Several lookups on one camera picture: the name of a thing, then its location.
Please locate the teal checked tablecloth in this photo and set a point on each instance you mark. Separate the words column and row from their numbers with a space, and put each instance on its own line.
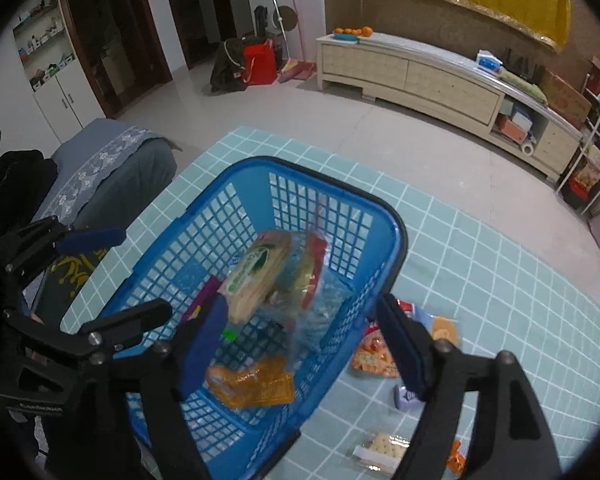
column 480, row 285

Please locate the clear square cracker packet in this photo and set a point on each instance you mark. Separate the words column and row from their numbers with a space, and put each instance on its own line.
column 380, row 452

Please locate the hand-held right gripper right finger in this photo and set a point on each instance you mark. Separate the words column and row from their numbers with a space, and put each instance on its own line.
column 405, row 355

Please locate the grey lace covered armchair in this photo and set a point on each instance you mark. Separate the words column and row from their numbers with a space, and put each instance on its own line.
column 120, row 160

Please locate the clear cartoon bun packet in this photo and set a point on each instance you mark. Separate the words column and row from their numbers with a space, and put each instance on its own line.
column 440, row 327

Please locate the dark cloth yellow print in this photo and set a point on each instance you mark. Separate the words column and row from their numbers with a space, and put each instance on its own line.
column 75, row 270

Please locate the pink broom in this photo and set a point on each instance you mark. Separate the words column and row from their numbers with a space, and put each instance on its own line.
column 297, row 67

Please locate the small purple snack packet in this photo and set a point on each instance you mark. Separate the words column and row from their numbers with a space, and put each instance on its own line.
column 406, row 399

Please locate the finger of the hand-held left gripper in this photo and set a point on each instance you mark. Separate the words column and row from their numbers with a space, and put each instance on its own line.
column 130, row 317
column 92, row 239

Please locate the large clear blue snack packet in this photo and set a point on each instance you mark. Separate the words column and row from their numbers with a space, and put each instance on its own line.
column 320, row 320

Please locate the dark wooden door frame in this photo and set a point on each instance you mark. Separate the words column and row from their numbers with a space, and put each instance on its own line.
column 150, row 35
column 225, row 10

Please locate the blue white tissue box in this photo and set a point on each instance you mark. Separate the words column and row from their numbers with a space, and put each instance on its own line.
column 490, row 61

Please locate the long green white cracker packet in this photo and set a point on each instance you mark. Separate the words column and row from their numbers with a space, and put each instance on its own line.
column 252, row 275

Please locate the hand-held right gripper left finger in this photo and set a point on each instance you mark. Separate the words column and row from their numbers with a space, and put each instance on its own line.
column 202, row 350

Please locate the green folded cushion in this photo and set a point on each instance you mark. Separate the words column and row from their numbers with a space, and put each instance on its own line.
column 522, row 85

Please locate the black fleece garment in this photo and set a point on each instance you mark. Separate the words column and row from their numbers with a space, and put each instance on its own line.
column 10, row 180

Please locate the blue plate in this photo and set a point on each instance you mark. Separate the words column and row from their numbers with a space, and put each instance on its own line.
column 345, row 37

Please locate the orange printed gift box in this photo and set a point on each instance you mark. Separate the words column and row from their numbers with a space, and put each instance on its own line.
column 590, row 180

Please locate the black tall bag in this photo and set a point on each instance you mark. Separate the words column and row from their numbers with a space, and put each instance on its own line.
column 261, row 22

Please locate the black antenna router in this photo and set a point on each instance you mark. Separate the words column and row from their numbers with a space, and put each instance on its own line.
column 522, row 62

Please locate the magenta snack packet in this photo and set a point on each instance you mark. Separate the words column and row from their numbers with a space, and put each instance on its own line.
column 200, row 302

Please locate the white paper roll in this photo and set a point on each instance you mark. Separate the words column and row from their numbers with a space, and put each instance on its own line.
column 528, row 148

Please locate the orange snack packet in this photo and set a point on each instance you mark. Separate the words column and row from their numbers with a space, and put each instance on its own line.
column 252, row 385

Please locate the blue plastic basket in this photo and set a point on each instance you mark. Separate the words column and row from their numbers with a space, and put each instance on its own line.
column 387, row 260

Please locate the red bag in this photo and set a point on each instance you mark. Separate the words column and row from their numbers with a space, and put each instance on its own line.
column 260, row 62

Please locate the cream television cabinet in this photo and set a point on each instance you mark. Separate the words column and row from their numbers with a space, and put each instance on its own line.
column 430, row 80

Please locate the white pole mop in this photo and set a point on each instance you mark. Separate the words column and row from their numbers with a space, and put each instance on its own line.
column 280, row 30

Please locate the white shelf cabinet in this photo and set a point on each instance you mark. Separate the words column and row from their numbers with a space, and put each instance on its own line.
column 70, row 95

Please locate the small round wall panel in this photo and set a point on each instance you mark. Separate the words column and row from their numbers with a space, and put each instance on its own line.
column 291, row 16

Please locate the small red snack packet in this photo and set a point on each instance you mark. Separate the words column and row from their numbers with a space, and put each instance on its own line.
column 372, row 355

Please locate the large orange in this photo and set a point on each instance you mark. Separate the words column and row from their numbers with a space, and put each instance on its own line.
column 366, row 31

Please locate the large red snack packet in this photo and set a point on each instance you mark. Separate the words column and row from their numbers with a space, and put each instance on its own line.
column 316, row 260

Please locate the brown cardboard box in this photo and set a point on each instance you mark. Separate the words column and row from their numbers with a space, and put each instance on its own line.
column 565, row 97

